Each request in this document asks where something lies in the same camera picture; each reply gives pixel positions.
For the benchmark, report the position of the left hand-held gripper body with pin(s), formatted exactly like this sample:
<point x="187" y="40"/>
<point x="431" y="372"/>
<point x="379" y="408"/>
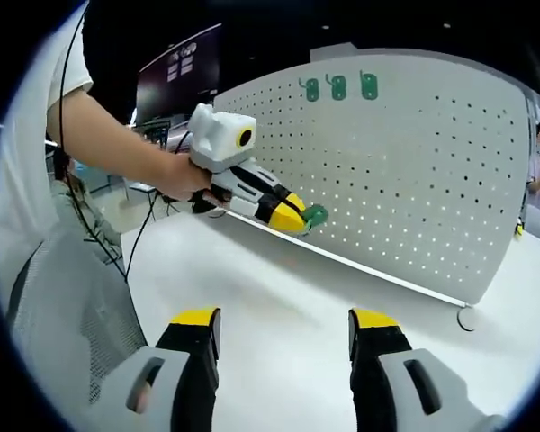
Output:
<point x="216" y="144"/>

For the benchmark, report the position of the green hook assembly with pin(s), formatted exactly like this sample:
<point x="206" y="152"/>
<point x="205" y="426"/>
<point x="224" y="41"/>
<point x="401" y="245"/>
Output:
<point x="338" y="87"/>
<point x="369" y="86"/>
<point x="318" y="215"/>
<point x="312" y="89"/>

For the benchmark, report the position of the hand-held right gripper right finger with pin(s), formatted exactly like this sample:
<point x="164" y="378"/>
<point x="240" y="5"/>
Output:
<point x="387" y="387"/>

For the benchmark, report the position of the white perforated mounting plate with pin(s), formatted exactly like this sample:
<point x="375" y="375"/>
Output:
<point x="409" y="180"/>

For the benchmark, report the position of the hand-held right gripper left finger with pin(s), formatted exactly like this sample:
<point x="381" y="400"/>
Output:
<point x="171" y="387"/>

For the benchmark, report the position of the person's left hand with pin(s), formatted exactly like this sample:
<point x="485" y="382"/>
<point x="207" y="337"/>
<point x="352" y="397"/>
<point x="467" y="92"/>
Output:
<point x="184" y="180"/>

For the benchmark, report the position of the large dark display screen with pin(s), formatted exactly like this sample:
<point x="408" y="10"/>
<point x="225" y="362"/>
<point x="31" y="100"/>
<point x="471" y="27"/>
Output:
<point x="180" y="85"/>

